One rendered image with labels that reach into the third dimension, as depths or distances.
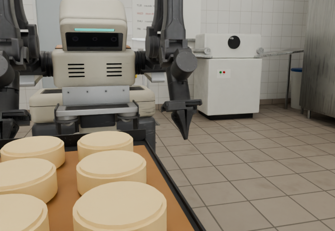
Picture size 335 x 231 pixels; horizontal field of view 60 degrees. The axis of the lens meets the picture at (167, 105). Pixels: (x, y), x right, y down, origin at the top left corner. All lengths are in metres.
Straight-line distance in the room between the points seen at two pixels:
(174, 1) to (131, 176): 0.67
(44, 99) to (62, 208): 1.11
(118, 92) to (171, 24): 0.32
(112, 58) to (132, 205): 0.87
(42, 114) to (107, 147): 1.07
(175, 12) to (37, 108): 0.74
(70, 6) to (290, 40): 4.97
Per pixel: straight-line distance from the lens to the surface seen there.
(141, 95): 1.31
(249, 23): 5.26
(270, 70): 5.50
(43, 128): 1.33
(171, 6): 0.83
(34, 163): 0.23
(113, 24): 0.95
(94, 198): 0.17
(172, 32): 0.82
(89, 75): 1.02
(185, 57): 0.74
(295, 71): 5.25
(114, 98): 1.01
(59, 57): 1.01
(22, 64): 0.80
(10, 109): 0.76
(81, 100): 1.01
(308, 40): 4.51
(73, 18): 0.97
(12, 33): 0.80
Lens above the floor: 1.00
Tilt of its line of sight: 11 degrees down
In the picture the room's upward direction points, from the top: straight up
